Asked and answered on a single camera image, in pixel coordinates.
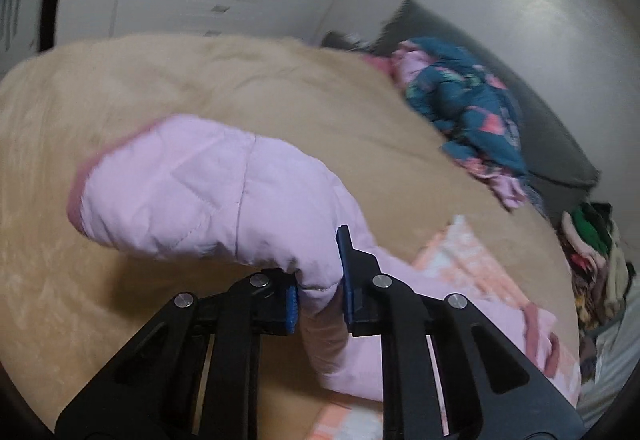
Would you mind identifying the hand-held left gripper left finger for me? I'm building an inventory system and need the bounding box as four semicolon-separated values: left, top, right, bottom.
54;270;301;440

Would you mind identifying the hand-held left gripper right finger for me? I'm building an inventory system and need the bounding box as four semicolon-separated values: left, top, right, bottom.
336;225;586;440

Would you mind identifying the pink quilted jacket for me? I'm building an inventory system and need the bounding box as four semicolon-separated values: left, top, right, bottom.
67;114;581;403

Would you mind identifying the pile of folded clothes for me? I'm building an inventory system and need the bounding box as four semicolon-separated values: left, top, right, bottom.
557;202;640;361

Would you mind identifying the white bag of clothes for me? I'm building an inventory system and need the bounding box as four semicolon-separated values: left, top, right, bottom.
575;300;640;426

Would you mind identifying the orange plaid cloud-print blanket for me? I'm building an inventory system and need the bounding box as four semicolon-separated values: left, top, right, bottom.
300;215;583;440

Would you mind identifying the teal patterned garment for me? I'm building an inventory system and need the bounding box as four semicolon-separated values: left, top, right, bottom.
392;37;531;211

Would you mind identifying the beige fleece blanket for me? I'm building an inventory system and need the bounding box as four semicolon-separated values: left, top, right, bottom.
0;34;583;440

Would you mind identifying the striped dark cloth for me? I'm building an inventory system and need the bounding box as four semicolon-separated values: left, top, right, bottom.
322;31;378;55

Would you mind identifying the grey headboard cushion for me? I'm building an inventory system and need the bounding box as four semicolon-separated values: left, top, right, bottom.
320;0;601;221

